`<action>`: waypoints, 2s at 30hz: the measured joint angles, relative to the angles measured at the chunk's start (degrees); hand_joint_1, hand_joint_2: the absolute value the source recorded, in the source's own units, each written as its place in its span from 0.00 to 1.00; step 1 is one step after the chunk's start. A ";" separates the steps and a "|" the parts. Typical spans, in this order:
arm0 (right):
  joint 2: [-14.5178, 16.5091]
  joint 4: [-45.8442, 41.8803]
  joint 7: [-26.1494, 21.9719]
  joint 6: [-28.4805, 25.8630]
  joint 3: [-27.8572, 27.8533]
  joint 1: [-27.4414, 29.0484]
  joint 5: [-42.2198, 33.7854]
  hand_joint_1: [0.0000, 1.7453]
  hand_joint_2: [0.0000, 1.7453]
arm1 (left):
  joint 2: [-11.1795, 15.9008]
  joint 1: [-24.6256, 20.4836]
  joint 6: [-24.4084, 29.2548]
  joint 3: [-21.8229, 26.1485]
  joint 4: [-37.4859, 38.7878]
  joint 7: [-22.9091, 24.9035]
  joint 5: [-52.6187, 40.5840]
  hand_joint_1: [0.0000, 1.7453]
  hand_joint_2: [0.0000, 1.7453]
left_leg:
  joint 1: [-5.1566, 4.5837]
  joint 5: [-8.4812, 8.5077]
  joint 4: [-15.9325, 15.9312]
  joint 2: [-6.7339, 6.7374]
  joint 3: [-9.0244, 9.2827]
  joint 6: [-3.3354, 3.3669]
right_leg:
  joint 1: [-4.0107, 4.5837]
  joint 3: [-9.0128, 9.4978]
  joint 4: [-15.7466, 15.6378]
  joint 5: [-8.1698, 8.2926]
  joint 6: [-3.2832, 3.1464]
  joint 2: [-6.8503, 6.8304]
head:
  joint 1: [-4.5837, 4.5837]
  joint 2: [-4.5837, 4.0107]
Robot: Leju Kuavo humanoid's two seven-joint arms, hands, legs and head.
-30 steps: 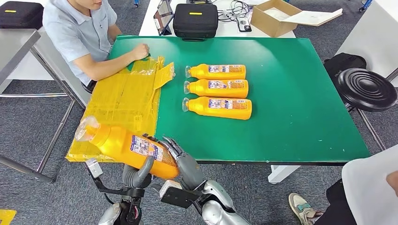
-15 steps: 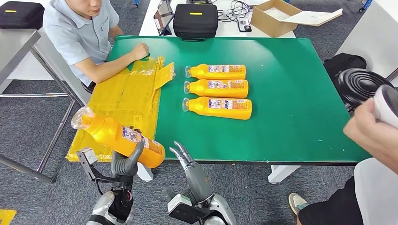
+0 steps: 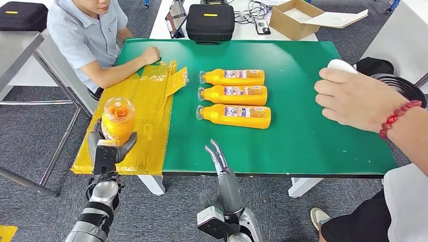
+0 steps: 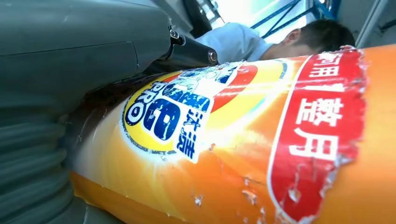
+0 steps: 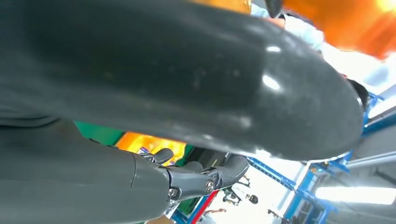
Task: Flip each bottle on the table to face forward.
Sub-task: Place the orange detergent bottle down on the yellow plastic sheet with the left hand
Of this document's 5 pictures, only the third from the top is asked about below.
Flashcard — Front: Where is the person's right hand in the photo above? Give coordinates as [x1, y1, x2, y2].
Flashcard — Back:
[140, 46, 161, 66]

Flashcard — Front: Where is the person's hand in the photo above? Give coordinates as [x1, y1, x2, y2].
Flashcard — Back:
[314, 68, 409, 134]

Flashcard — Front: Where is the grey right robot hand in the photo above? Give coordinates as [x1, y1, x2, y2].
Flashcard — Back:
[199, 139, 244, 216]

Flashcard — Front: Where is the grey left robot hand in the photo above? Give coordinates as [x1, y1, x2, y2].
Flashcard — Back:
[87, 119, 138, 164]

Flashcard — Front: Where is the orange detergent bottle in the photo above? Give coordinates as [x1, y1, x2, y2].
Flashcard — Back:
[101, 97, 136, 147]
[196, 103, 272, 129]
[199, 69, 265, 87]
[197, 85, 268, 106]

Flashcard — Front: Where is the round black white disc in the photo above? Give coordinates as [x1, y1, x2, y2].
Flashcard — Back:
[327, 59, 358, 75]

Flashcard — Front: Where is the yellow taped cardboard board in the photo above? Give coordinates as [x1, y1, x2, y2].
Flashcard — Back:
[71, 60, 189, 175]

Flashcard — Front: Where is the black bag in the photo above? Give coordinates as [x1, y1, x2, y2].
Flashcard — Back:
[352, 56, 395, 77]

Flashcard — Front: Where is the black tablet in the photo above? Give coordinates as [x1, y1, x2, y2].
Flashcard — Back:
[165, 0, 188, 39]

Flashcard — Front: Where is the white table leg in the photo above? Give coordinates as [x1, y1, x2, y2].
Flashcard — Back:
[137, 175, 166, 197]
[288, 177, 325, 198]

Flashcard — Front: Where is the black round stool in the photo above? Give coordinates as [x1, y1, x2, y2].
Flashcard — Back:
[370, 73, 428, 109]

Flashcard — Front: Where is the black case yellow label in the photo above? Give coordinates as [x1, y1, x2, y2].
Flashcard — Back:
[0, 1, 49, 32]
[186, 4, 236, 45]

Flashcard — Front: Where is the person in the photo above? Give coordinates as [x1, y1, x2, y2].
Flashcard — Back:
[46, 0, 161, 101]
[310, 163, 428, 242]

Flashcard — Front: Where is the white table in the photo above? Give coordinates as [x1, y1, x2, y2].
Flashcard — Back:
[361, 0, 428, 94]
[149, 0, 319, 42]

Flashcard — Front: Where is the open cardboard box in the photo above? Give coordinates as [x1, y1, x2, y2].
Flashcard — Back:
[269, 0, 369, 41]

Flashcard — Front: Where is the white sheet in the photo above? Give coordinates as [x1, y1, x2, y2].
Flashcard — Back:
[284, 8, 314, 23]

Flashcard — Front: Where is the steel table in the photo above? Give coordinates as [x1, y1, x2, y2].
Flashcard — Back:
[0, 30, 99, 198]

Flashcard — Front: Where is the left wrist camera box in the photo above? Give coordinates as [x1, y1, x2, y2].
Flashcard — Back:
[93, 139, 118, 176]

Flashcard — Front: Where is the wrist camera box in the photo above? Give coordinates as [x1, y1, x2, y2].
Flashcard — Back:
[93, 139, 118, 176]
[196, 206, 241, 239]

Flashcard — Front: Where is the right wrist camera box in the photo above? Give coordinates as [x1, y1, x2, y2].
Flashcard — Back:
[196, 206, 241, 239]

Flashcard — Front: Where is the red bead bracelet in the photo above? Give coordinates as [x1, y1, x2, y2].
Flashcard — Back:
[379, 100, 422, 140]

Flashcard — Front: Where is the black cable bundle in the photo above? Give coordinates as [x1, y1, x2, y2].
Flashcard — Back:
[229, 0, 273, 24]

